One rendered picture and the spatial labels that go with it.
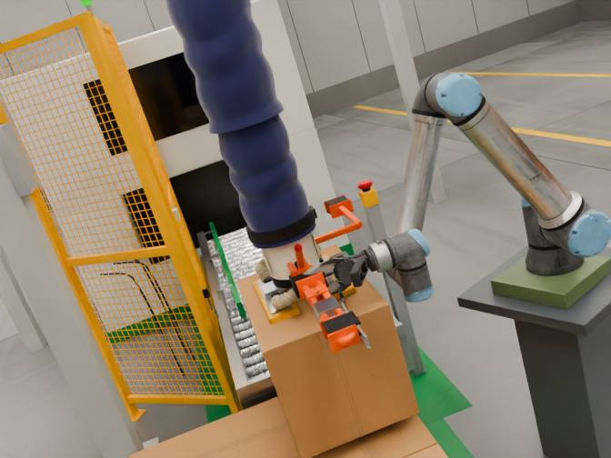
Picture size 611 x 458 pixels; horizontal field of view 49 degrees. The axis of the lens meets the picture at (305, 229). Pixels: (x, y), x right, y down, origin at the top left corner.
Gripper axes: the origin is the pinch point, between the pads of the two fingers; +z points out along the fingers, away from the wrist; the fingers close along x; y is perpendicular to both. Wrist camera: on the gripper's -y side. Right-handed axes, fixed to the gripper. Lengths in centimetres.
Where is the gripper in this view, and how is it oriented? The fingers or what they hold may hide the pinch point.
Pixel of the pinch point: (311, 284)
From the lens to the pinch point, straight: 194.8
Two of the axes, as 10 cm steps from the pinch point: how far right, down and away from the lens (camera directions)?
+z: -9.4, 3.3, -1.3
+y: -2.2, -2.6, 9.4
